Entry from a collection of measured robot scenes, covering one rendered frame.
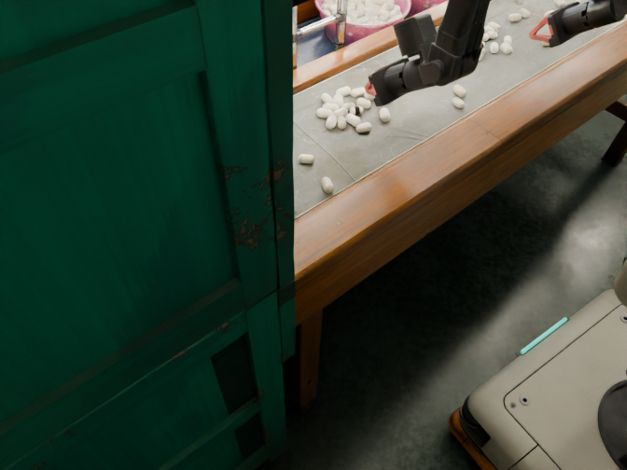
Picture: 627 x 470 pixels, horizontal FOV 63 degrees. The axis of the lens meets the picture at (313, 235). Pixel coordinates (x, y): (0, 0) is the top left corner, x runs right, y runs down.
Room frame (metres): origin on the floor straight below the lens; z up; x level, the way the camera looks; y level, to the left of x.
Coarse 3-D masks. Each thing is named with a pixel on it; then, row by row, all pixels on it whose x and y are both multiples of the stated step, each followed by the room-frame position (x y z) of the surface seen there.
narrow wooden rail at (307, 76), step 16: (448, 0) 1.42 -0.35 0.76; (432, 16) 1.33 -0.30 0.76; (384, 32) 1.24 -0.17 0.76; (352, 48) 1.16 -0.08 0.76; (368, 48) 1.16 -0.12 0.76; (384, 48) 1.19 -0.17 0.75; (320, 64) 1.09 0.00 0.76; (336, 64) 1.09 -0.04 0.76; (352, 64) 1.12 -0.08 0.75; (304, 80) 1.02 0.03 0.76; (320, 80) 1.05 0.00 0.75
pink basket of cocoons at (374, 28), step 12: (324, 0) 1.44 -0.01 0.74; (396, 0) 1.46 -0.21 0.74; (408, 0) 1.40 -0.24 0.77; (324, 12) 1.32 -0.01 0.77; (408, 12) 1.34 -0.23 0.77; (348, 24) 1.27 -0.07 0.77; (360, 24) 1.26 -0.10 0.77; (372, 24) 1.27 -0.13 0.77; (384, 24) 1.27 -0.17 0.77; (348, 36) 1.29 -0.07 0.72; (360, 36) 1.28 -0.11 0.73
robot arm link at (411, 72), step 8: (408, 56) 0.84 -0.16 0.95; (408, 64) 0.84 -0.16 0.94; (416, 64) 0.82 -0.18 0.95; (408, 72) 0.82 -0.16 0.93; (416, 72) 0.81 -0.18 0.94; (408, 80) 0.82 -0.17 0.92; (416, 80) 0.80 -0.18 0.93; (408, 88) 0.82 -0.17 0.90; (416, 88) 0.81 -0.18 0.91; (424, 88) 0.81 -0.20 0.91
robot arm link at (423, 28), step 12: (396, 24) 0.86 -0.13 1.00; (408, 24) 0.85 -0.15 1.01; (420, 24) 0.84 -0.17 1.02; (432, 24) 0.85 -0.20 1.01; (396, 36) 0.87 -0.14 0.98; (408, 36) 0.84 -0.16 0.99; (420, 36) 0.83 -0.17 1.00; (432, 36) 0.84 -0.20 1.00; (408, 48) 0.83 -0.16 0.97; (420, 48) 0.82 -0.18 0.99; (420, 72) 0.79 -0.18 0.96; (432, 72) 0.76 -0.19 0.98; (444, 72) 0.75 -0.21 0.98
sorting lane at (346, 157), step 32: (512, 0) 1.48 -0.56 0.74; (544, 0) 1.49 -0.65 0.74; (576, 0) 1.49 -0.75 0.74; (512, 32) 1.31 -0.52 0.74; (544, 32) 1.31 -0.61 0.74; (384, 64) 1.13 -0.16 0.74; (480, 64) 1.15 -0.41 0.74; (512, 64) 1.15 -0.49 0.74; (544, 64) 1.16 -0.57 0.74; (320, 96) 1.00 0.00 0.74; (352, 96) 1.00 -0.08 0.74; (416, 96) 1.01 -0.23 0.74; (448, 96) 1.01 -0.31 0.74; (480, 96) 1.02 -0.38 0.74; (320, 128) 0.88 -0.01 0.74; (352, 128) 0.89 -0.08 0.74; (384, 128) 0.89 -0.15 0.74; (416, 128) 0.90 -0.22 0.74; (320, 160) 0.78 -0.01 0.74; (352, 160) 0.78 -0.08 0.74; (384, 160) 0.79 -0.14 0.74; (320, 192) 0.69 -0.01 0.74
